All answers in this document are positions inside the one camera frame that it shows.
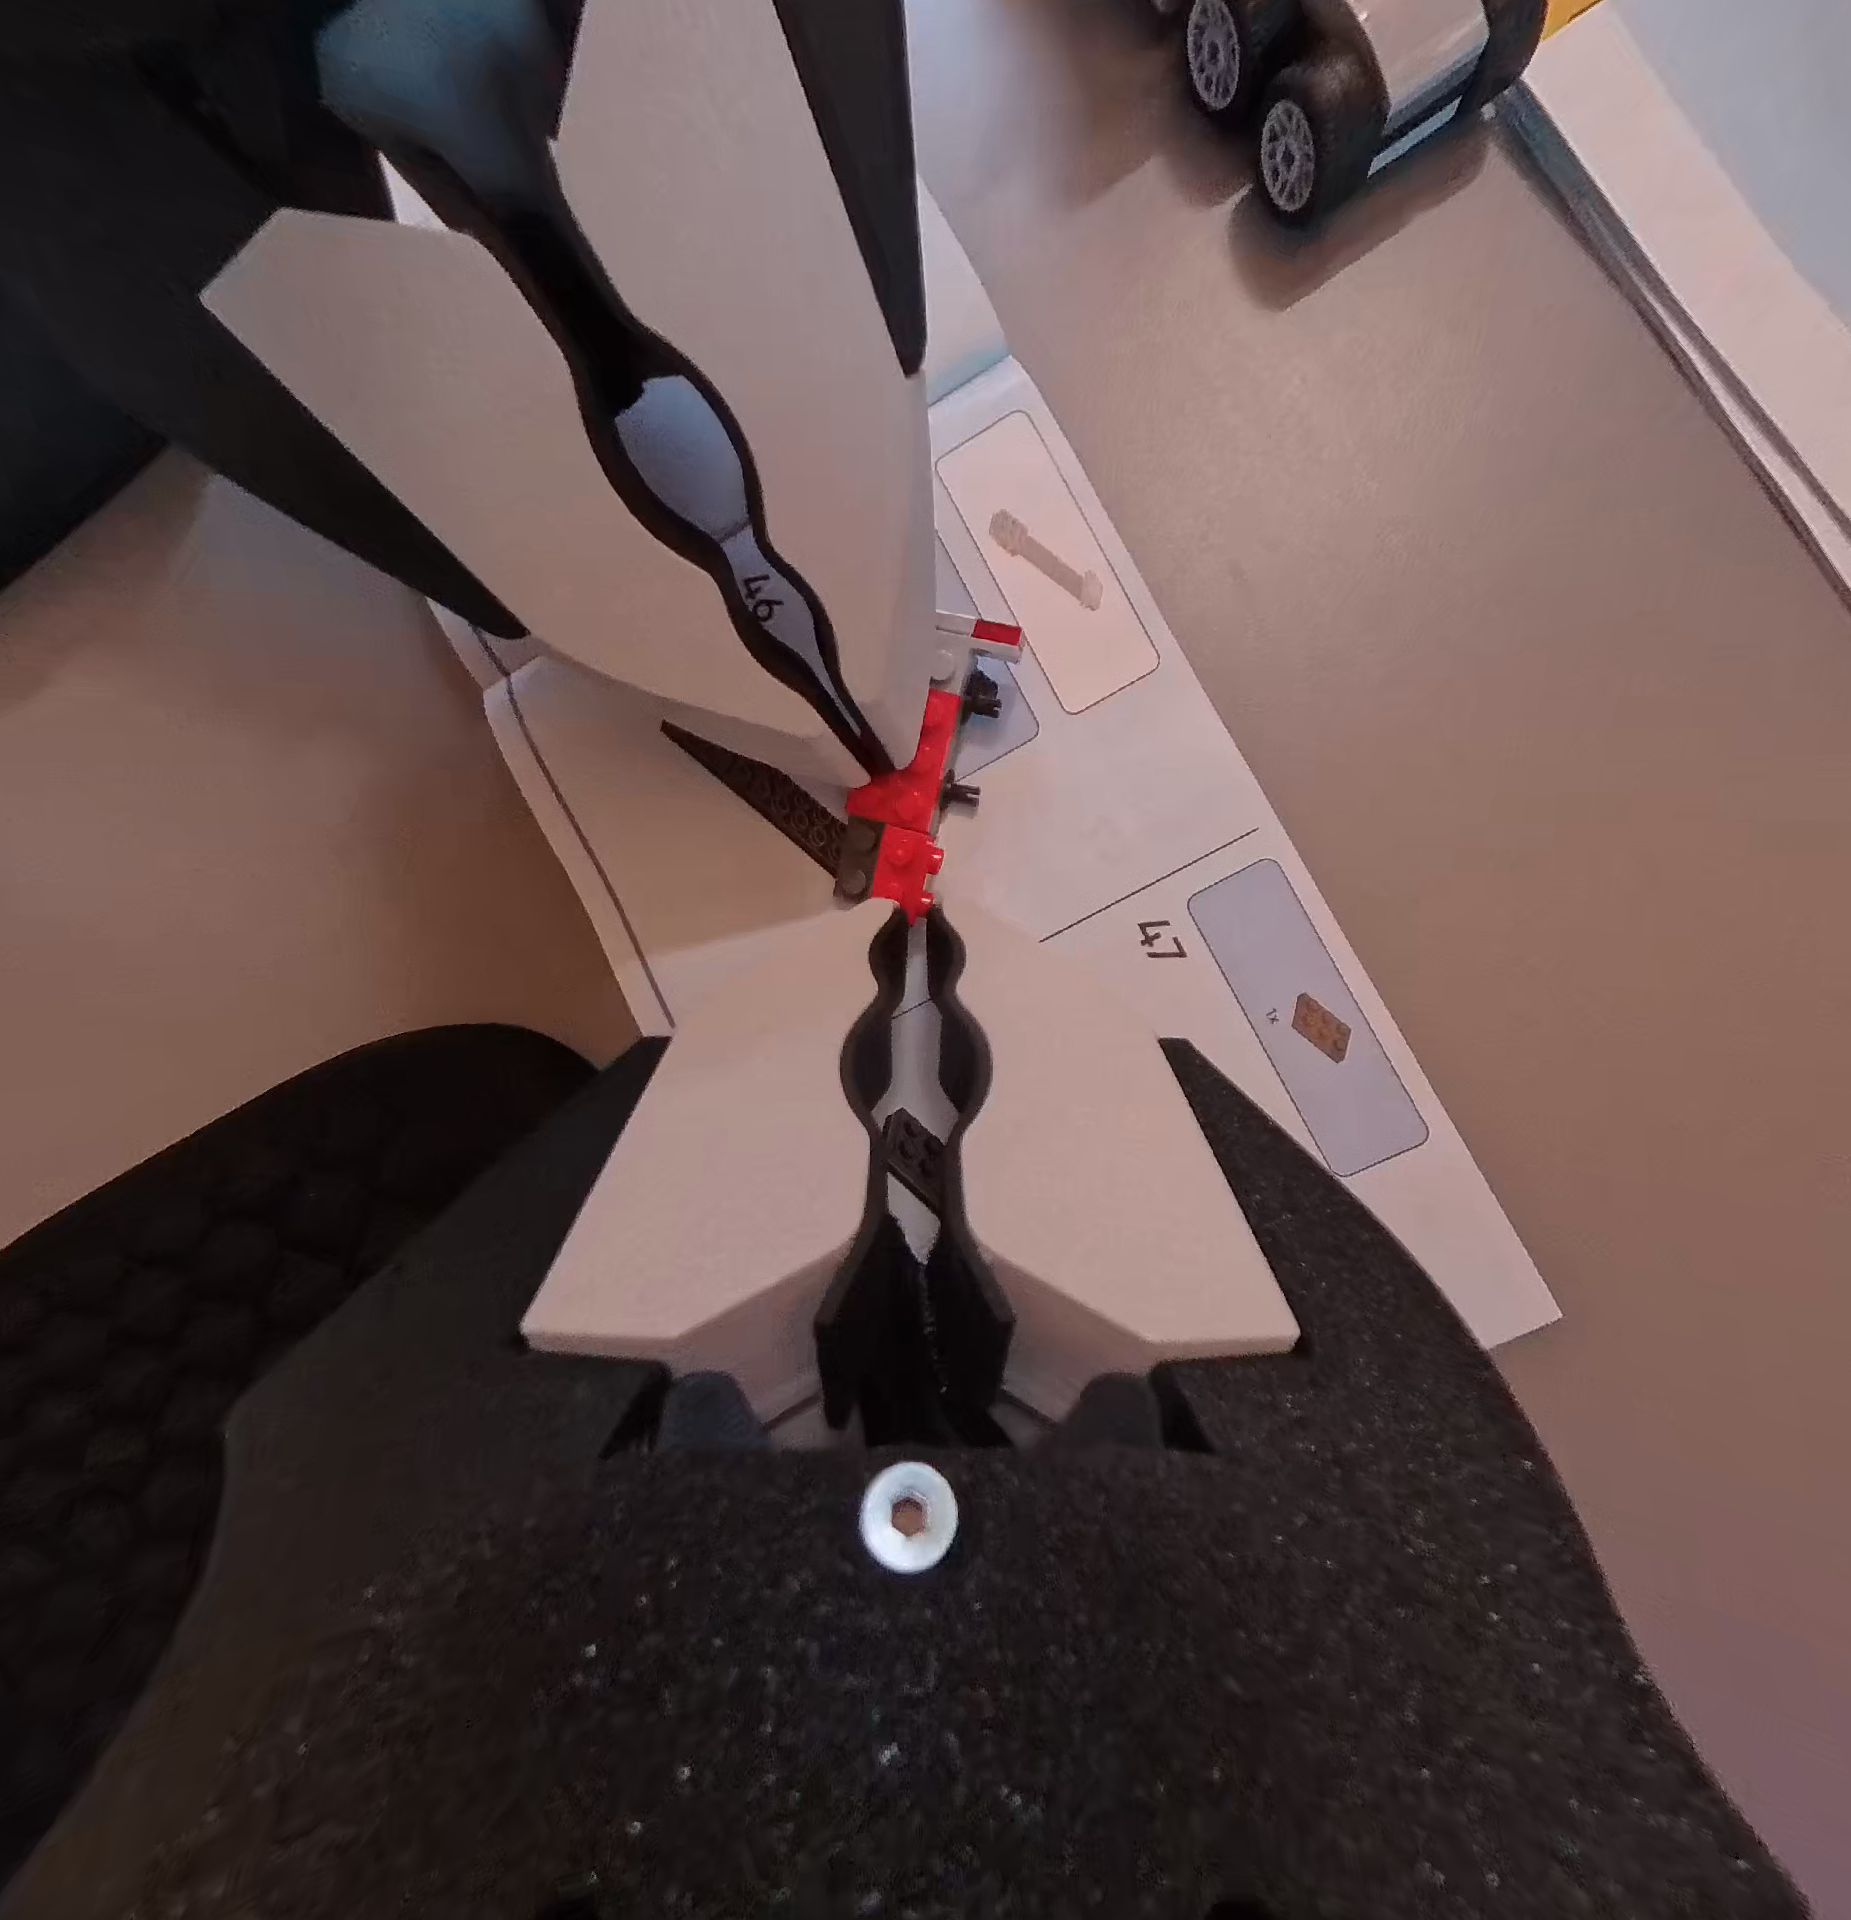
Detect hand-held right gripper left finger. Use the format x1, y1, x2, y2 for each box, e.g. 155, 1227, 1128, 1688
517, 901, 930, 1445

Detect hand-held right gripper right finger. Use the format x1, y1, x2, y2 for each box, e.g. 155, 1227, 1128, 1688
919, 897, 1305, 1445

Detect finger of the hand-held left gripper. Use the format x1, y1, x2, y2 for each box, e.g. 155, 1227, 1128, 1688
543, 0, 942, 756
198, 208, 882, 795

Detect grey red lego assembly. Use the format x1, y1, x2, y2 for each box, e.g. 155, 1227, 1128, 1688
832, 608, 1033, 903

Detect open lego instruction booklet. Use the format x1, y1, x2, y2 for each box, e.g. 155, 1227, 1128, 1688
386, 150, 1564, 1449

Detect black red lego truck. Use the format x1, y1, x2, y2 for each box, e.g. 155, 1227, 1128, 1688
1150, 0, 1555, 228

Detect black quilted wrist pad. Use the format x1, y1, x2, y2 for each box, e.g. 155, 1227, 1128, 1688
0, 1024, 604, 1915

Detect car cover instruction booklet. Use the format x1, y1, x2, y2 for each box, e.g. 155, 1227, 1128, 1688
1495, 0, 1851, 662

